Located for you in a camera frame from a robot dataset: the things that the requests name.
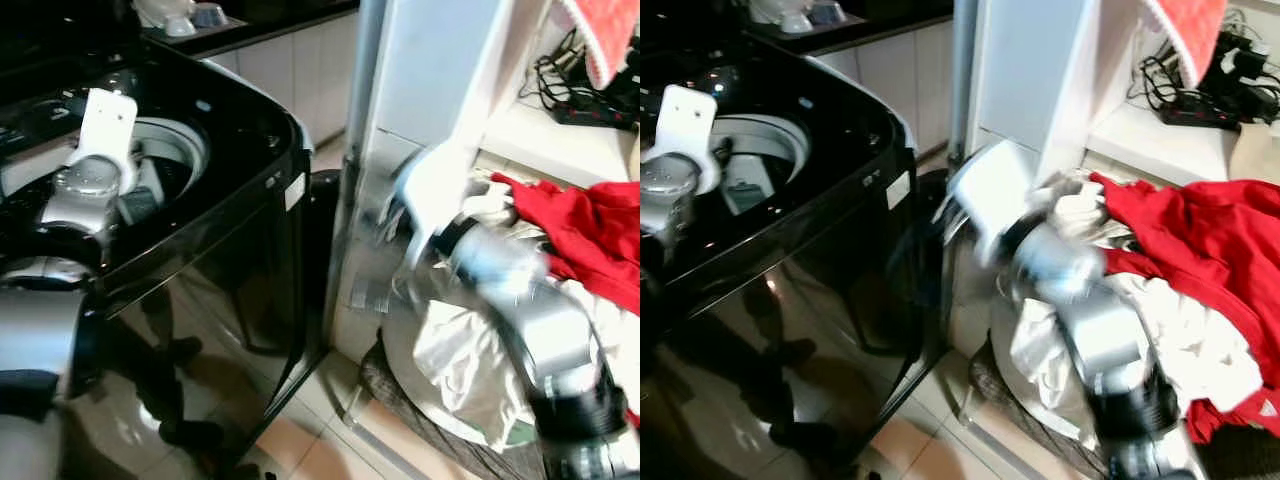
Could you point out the white items on counter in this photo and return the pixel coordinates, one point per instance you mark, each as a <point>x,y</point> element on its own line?
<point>180,15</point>
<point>795,14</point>

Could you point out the white cabinet with dark counter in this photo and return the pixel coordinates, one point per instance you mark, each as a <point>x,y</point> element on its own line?
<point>900,75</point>
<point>290,75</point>

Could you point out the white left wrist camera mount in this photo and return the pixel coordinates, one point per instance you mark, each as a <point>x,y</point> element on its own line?
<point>105,125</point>
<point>685,120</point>

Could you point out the grey upright pipe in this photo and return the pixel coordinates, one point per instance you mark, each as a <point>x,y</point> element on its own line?
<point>365,70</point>
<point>962,80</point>

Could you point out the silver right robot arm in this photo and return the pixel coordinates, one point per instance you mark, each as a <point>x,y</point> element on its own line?
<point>1110,320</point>
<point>545,320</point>

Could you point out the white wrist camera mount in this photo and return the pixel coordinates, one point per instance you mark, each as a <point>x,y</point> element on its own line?
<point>685,120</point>
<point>105,125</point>
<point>440,195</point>
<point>990,195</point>

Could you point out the black power strip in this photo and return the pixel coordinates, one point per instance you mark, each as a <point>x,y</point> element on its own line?
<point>595,115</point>
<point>1200,117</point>

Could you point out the white shelf unit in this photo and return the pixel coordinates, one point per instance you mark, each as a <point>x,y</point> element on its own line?
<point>1030,70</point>
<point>440,70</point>

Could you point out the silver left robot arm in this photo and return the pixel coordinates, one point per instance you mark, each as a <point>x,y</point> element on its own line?
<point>70,210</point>
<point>665,195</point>

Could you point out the small white crumpled cloth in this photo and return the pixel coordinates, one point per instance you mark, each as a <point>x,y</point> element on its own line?
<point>490,203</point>
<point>1078,207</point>

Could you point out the red and white hanging cloth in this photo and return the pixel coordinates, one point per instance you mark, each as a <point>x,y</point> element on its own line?
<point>610,35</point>
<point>1190,35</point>

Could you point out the dark woven laundry basket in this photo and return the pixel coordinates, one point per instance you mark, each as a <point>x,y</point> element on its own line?
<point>400,400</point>
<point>1000,400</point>

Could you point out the red garment with white logo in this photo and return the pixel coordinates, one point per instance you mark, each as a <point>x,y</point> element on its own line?
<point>1245,410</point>

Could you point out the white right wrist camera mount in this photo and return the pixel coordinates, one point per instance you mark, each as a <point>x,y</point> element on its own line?
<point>440,195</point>
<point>990,195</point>

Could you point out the black top-load washing machine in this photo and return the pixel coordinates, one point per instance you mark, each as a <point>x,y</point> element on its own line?
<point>830,270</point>
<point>220,260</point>

